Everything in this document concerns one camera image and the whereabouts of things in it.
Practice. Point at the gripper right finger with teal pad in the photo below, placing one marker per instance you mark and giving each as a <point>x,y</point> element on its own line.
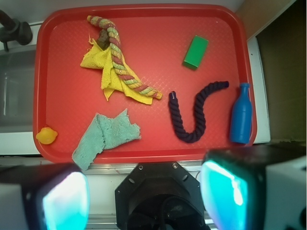
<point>262,187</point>

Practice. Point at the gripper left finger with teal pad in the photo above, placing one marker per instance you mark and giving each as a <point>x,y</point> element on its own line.
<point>43,197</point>

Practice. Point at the green block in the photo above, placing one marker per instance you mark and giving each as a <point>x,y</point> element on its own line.
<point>195,52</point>

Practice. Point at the yellow rubber duck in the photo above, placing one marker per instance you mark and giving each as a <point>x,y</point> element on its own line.
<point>46,135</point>

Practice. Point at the teal cloth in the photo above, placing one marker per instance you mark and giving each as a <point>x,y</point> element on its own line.
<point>102,134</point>

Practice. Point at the blue plastic bottle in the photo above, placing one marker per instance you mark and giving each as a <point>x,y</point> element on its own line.
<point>241,119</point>

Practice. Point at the metal sink basin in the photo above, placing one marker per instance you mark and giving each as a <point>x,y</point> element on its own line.
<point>17,71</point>

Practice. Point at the red plastic tray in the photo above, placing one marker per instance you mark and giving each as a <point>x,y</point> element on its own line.
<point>155,39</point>

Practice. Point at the yellow cloth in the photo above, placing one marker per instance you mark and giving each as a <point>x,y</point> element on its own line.
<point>96,58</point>

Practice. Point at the brown lump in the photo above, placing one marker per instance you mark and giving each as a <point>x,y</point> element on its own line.
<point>103,40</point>

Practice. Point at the black sink faucet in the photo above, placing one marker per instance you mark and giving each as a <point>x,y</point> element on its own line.
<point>14,30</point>

